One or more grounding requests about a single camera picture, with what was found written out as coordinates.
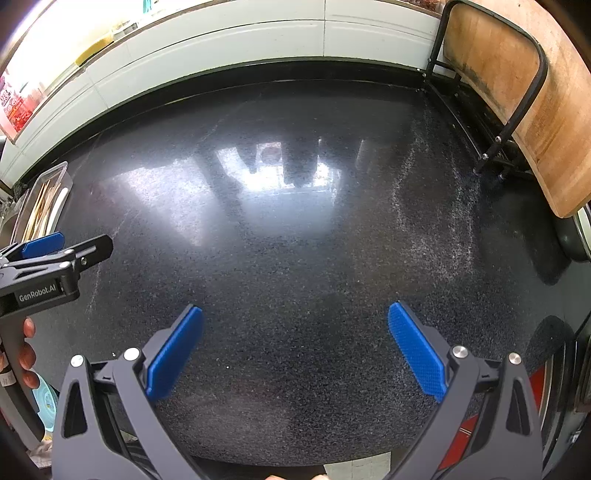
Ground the red and black appliance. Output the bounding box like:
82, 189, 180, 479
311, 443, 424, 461
436, 318, 591, 480

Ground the black metal rack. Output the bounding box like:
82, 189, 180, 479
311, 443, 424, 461
422, 0, 549, 178

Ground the red package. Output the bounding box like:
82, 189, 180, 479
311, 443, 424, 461
0, 74, 40, 136

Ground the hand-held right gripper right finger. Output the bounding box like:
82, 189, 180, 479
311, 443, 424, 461
385, 302, 542, 480

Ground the pile of wooden chopsticks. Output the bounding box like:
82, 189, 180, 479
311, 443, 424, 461
23, 179, 63, 241

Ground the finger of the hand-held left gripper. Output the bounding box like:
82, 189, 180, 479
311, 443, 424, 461
0, 232, 64, 265
0, 234, 114, 286

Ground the person's left hand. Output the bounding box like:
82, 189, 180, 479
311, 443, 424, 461
18, 318, 41, 391

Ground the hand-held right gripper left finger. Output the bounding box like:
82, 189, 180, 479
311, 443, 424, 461
52, 305, 207, 480

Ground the yellow sponge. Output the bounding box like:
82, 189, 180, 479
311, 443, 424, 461
74, 33, 115, 66

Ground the clear plastic container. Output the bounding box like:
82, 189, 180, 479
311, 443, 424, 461
8, 161, 75, 246

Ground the round wooden cutting board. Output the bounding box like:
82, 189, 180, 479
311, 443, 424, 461
442, 0, 591, 219

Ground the light blue plate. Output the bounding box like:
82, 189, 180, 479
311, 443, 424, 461
34, 373, 62, 439

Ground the dark round pot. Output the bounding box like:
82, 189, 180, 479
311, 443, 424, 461
556, 215, 591, 264

